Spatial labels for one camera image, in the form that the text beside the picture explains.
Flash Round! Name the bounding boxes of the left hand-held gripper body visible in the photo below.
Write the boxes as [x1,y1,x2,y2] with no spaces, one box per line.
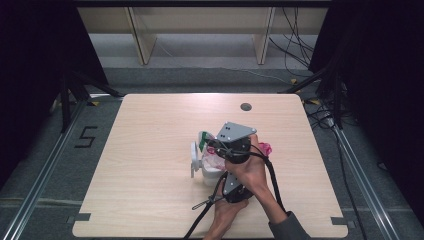
[221,171,254,204]

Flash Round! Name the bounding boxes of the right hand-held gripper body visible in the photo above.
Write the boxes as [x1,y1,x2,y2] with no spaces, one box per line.
[215,121,258,165]

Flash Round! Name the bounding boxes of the green white packet red sticks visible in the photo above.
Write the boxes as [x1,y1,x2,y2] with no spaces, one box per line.
[198,130,218,151]

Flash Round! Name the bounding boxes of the pink and white powder bag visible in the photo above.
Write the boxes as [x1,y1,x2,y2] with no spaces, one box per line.
[203,142,274,171]

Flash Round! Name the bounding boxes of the person's right hand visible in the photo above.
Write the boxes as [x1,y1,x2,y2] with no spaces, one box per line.
[225,134,270,197]

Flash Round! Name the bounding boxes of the person's left hand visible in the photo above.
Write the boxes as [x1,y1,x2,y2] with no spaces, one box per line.
[212,198,250,235]

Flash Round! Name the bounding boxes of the black metal stand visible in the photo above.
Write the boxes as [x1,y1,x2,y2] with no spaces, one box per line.
[59,69,124,134]
[278,64,346,129]

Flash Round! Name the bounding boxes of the black curtain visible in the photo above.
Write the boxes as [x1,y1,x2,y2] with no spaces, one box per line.
[308,0,424,214]
[0,0,109,188]

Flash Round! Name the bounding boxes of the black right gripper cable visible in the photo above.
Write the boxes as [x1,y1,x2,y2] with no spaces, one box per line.
[229,148,288,214]

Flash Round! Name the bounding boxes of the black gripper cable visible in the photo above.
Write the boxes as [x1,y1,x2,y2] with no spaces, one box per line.
[183,171,231,240]
[229,148,288,214]

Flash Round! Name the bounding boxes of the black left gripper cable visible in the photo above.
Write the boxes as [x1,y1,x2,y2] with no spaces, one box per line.
[183,171,231,240]

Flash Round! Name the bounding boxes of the black floor cables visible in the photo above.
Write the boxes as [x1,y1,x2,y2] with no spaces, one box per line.
[306,99,359,131]

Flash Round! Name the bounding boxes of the dark table edge bracket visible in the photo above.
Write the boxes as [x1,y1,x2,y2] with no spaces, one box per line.
[330,216,356,229]

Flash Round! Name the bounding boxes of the hanging black cables bundle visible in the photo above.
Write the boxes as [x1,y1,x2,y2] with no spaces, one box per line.
[268,6,318,79]

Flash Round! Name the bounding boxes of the aluminium floor rail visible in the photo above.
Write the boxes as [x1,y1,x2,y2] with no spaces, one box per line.
[1,94,124,240]
[331,124,406,240]

